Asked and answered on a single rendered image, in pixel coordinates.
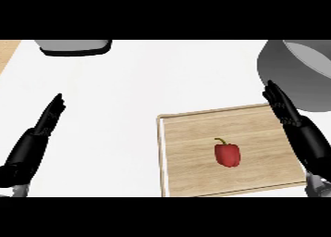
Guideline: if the pale wooden tray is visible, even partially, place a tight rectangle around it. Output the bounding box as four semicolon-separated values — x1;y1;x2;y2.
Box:
156;103;308;198

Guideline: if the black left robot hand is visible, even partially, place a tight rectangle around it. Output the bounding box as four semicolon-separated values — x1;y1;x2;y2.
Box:
0;93;66;189

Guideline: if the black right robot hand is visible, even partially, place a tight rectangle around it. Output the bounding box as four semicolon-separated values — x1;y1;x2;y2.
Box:
261;80;331;188

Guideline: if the red bell pepper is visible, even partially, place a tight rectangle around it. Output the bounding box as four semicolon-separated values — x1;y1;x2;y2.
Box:
211;137;242;168

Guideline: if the grey appliance with black base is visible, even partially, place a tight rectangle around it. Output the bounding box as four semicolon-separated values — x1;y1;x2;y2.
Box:
32;40;113;57

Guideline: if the grey metal pot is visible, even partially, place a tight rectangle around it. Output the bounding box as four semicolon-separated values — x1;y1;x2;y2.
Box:
255;40;331;113

